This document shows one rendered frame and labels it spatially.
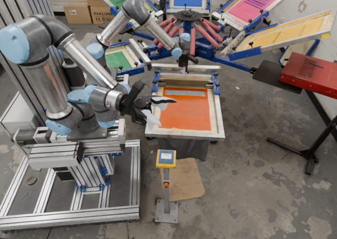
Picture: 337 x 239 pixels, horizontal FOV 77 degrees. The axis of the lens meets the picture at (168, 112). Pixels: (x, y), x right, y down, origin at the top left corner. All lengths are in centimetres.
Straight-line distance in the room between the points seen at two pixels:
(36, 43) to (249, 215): 224
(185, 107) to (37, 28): 125
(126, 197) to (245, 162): 143
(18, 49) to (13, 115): 84
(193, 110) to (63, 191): 148
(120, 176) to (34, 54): 165
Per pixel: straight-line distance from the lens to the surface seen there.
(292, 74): 222
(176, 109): 179
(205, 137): 158
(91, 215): 220
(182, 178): 248
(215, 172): 259
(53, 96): 104
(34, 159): 144
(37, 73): 98
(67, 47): 98
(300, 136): 331
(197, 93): 196
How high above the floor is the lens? 220
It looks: 45 degrees down
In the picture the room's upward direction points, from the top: straight up
